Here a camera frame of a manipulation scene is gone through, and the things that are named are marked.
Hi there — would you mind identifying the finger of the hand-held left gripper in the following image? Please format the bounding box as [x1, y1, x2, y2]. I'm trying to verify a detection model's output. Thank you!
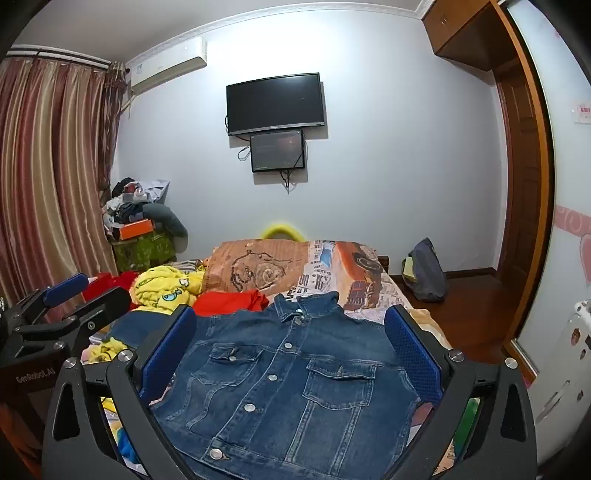
[16, 272, 89, 326]
[58, 286, 132, 346]

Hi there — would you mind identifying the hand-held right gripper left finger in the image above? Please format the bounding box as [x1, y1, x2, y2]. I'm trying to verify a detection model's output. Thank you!
[41, 305, 199, 480]

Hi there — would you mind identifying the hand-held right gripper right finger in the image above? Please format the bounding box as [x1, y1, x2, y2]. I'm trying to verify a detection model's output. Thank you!
[383, 305, 539, 480]

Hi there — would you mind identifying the blue denim jacket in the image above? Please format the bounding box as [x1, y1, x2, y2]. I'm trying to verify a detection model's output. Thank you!
[106, 292, 435, 480]

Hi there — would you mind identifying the pile of mixed clothes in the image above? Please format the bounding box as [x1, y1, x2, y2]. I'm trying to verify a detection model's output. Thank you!
[102, 176, 171, 232]

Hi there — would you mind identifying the small yellow cloth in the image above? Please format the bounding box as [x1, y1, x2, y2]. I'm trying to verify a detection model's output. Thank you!
[88, 337, 130, 365]

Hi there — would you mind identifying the yellow cartoon print garment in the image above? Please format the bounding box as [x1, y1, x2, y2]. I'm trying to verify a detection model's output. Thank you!
[131, 265, 206, 315]

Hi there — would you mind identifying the green patterned bag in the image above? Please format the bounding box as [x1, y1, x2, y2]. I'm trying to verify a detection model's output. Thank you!
[113, 231, 178, 273]

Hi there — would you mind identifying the red shirt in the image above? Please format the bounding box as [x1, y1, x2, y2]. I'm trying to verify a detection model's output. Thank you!
[191, 288, 271, 317]

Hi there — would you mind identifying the grey blue backpack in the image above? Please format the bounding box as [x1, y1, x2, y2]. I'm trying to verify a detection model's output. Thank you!
[401, 237, 448, 303]

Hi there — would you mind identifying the orange box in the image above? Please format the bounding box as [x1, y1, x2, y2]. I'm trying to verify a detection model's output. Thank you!
[119, 219, 155, 241]

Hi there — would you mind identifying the striped red curtain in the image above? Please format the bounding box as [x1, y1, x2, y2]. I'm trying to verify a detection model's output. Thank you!
[0, 46, 126, 319]

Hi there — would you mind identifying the printed blanket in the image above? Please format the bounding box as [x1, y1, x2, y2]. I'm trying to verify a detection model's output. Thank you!
[92, 237, 455, 480]

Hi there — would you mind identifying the wooden door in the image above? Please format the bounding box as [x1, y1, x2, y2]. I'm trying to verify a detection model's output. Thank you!
[494, 69, 544, 324]

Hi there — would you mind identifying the white air conditioner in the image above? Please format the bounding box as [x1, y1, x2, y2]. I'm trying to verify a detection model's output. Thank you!
[128, 38, 208, 93]

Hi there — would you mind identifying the wooden overhead cabinet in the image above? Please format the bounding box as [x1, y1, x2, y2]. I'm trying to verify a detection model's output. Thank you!
[422, 0, 518, 72]

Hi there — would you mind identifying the black hanging cable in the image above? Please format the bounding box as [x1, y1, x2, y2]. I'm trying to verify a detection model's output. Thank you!
[276, 168, 298, 195]

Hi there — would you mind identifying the small black wall monitor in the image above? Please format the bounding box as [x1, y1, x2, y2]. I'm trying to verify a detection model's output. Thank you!
[250, 130, 306, 173]

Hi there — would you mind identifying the black wall television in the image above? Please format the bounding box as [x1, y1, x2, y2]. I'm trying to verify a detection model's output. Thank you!
[226, 72, 326, 137]

